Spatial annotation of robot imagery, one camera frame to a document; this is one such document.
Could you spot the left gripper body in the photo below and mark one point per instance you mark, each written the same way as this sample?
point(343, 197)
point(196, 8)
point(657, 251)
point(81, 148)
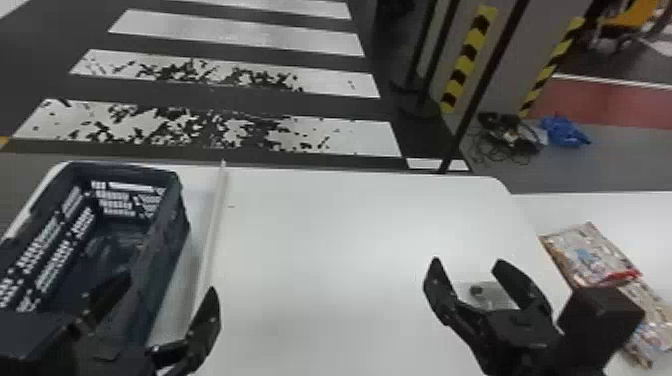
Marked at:
point(113, 359)

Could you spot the brown snack packet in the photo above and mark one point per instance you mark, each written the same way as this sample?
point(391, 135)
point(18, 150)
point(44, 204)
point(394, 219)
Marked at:
point(593, 257)

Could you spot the blue bag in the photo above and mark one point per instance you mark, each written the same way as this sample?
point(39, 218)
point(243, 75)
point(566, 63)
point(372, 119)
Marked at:
point(564, 131)

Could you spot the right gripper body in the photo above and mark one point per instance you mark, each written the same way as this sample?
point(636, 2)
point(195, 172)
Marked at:
point(517, 344)

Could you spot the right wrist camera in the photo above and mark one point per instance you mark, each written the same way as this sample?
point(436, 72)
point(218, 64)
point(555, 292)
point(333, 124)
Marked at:
point(598, 325)

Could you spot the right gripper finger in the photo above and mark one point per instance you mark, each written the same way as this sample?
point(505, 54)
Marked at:
point(520, 288)
point(446, 302)

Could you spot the yellow black striped post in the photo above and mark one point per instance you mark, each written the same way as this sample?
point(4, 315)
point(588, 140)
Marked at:
point(551, 63)
point(467, 58)

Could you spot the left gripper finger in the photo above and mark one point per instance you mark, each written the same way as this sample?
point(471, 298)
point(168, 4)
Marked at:
point(206, 325)
point(107, 296)

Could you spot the black basket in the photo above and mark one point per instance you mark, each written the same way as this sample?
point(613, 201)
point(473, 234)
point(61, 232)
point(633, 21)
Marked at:
point(162, 220)

